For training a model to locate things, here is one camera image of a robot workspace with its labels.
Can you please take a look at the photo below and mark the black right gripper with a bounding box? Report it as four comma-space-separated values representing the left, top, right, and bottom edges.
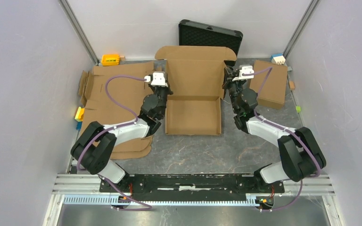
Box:
221, 67, 245, 113

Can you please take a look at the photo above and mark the small wooden cube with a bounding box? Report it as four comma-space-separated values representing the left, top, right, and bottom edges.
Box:
288, 81, 296, 91

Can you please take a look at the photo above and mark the black poker chip case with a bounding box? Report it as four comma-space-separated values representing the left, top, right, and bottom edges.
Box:
178, 19, 243, 55

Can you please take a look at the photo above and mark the folded brown cardboard box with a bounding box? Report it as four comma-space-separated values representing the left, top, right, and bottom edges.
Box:
249, 60, 288, 109

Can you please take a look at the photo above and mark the blue white toy block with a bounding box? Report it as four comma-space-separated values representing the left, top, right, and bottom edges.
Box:
270, 53, 286, 65

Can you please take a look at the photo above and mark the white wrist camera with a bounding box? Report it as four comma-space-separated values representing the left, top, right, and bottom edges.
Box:
232, 65, 255, 81
144, 71, 169, 87

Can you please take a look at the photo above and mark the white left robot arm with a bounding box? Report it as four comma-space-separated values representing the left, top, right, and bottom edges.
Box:
70, 83, 173, 192

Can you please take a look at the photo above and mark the stack of flat cardboard sheets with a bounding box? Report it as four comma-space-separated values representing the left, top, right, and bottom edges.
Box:
78, 61, 163, 160

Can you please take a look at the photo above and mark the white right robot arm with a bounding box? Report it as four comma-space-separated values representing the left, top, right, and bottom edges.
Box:
222, 65, 327, 192

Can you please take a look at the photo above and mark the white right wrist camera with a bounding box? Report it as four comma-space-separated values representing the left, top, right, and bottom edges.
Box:
232, 65, 255, 81

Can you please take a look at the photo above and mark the yellow orange toy block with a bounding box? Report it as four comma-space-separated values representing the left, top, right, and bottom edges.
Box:
74, 106, 85, 122

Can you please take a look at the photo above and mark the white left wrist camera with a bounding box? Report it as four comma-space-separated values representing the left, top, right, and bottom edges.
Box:
144, 71, 169, 87

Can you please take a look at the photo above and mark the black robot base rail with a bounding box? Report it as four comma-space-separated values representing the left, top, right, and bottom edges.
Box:
99, 165, 287, 202

